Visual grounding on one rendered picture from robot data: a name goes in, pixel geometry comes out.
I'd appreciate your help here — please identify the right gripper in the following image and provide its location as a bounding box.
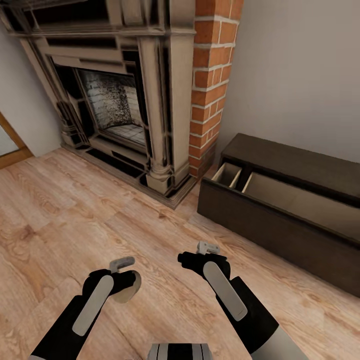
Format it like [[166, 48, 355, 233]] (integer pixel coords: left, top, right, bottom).
[[177, 251, 205, 273]]

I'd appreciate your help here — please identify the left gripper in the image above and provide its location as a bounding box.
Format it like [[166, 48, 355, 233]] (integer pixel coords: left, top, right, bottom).
[[115, 270, 136, 294]]

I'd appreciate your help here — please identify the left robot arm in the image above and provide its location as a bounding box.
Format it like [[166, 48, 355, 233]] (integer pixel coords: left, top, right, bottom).
[[28, 256, 136, 360]]

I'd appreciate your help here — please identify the pillar candle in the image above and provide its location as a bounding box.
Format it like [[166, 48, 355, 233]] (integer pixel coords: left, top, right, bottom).
[[112, 270, 142, 304]]

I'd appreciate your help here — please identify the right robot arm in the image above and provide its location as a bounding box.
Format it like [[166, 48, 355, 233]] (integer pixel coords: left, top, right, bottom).
[[177, 240, 310, 360]]

